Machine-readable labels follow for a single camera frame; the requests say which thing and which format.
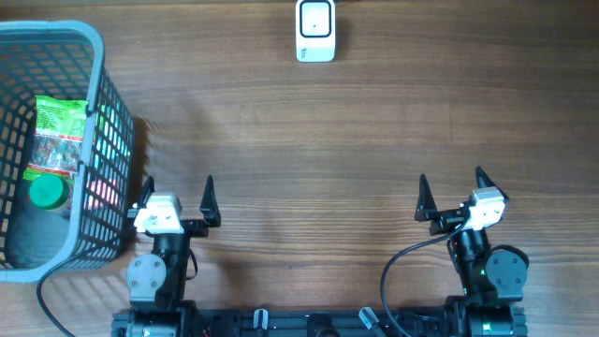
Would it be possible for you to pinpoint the white barcode scanner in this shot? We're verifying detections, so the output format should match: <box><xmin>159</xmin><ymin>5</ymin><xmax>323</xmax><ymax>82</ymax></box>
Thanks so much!
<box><xmin>295</xmin><ymin>0</ymin><xmax>336</xmax><ymax>63</ymax></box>

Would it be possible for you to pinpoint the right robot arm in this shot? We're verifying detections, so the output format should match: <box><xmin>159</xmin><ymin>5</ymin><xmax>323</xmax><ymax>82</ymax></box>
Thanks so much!
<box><xmin>415</xmin><ymin>167</ymin><xmax>530</xmax><ymax>306</ymax></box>

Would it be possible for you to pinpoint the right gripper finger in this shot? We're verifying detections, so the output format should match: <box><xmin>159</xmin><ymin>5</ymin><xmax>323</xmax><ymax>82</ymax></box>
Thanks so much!
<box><xmin>414</xmin><ymin>174</ymin><xmax>438</xmax><ymax>222</ymax></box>
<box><xmin>475</xmin><ymin>166</ymin><xmax>510</xmax><ymax>203</ymax></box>

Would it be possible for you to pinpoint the green Haribo candy bag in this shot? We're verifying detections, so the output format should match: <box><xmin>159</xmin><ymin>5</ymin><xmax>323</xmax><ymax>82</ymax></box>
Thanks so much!
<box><xmin>23</xmin><ymin>95</ymin><xmax>88</xmax><ymax>182</ymax></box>

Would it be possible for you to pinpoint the black right camera cable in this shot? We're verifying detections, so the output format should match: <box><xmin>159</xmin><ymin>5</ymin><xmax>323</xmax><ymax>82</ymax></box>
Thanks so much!
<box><xmin>379</xmin><ymin>217</ymin><xmax>470</xmax><ymax>337</ymax></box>

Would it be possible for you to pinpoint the orange Kleenex tissue pack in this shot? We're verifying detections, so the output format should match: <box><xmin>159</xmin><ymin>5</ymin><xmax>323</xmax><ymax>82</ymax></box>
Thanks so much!
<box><xmin>87</xmin><ymin>181</ymin><xmax>118</xmax><ymax>209</ymax></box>

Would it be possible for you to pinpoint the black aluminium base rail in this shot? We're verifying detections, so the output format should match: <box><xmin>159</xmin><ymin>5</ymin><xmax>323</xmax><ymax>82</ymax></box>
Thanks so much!
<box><xmin>110</xmin><ymin>306</ymin><xmax>529</xmax><ymax>337</ymax></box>

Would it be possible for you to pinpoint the black camera cable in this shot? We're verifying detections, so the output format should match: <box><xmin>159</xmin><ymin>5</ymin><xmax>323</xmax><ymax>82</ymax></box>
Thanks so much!
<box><xmin>36</xmin><ymin>233</ymin><xmax>127</xmax><ymax>337</ymax></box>
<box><xmin>379</xmin><ymin>217</ymin><xmax>470</xmax><ymax>337</ymax></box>

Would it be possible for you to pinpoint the green lid jar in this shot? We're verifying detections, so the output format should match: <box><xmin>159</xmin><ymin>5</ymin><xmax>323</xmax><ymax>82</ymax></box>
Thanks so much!
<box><xmin>28</xmin><ymin>174</ymin><xmax>71</xmax><ymax>211</ymax></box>

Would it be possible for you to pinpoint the light blue wipes packet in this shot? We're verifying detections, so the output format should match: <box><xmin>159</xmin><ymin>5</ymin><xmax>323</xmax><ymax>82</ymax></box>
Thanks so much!
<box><xmin>95</xmin><ymin>105</ymin><xmax>130</xmax><ymax>169</ymax></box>

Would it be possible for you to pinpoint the black left camera cable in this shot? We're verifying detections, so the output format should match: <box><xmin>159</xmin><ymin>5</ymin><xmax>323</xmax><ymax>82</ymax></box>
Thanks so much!
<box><xmin>36</xmin><ymin>233</ymin><xmax>127</xmax><ymax>337</ymax></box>

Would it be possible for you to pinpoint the grey plastic shopping basket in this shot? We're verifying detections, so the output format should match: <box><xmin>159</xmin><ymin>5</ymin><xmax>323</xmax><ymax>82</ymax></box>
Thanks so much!
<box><xmin>1</xmin><ymin>21</ymin><xmax>136</xmax><ymax>283</ymax></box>

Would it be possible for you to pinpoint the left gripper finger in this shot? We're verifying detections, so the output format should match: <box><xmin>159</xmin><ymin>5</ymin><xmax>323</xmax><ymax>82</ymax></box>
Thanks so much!
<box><xmin>138</xmin><ymin>176</ymin><xmax>155</xmax><ymax>209</ymax></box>
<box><xmin>199</xmin><ymin>175</ymin><xmax>222</xmax><ymax>227</ymax></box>

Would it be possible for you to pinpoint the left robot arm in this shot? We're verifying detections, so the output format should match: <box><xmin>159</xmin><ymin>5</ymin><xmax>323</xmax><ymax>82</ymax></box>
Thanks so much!
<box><xmin>126</xmin><ymin>176</ymin><xmax>222</xmax><ymax>311</ymax></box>

